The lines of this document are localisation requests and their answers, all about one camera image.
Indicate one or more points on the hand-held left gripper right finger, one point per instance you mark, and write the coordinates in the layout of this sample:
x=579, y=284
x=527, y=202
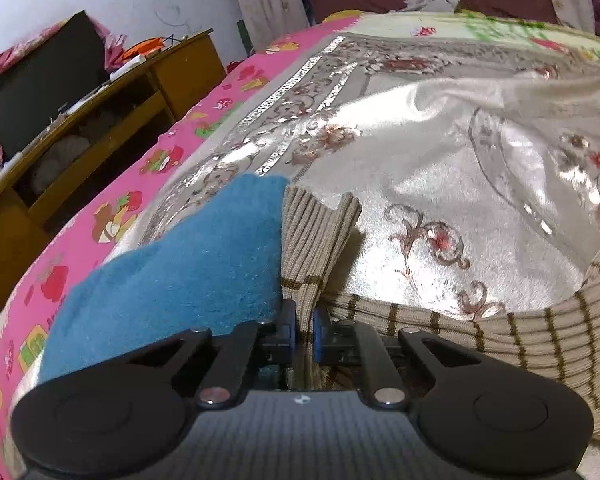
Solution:
x=320, y=332

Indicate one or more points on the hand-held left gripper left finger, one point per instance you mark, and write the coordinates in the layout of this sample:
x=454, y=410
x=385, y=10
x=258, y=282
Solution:
x=290, y=322

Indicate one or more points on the beige striped ribbed sweater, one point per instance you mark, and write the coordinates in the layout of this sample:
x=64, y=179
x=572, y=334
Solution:
x=530, y=330

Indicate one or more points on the blue fleece cloth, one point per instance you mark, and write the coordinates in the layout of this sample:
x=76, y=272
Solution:
x=180, y=280

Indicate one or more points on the silver floral satin blanket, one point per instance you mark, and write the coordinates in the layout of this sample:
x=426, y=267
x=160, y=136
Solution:
x=405, y=160

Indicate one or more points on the pink printed bedsheet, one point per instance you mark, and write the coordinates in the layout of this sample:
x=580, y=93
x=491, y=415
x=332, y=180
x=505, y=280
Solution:
x=80, y=240

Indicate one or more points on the wooden cabinet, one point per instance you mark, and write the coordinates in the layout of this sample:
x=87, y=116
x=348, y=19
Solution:
x=190, y=70

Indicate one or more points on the orange object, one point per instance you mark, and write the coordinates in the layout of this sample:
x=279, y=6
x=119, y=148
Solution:
x=140, y=49

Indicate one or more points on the pink patterned cloth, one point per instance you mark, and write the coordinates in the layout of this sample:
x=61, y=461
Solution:
x=112, y=45

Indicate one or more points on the black television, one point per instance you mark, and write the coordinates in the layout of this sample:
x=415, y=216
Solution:
x=40, y=85

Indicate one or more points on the white crumpled cloth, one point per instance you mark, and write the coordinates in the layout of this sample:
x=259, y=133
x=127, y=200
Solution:
x=430, y=4

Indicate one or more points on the cream floral blanket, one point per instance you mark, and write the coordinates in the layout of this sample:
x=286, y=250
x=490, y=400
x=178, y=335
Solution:
x=480, y=25

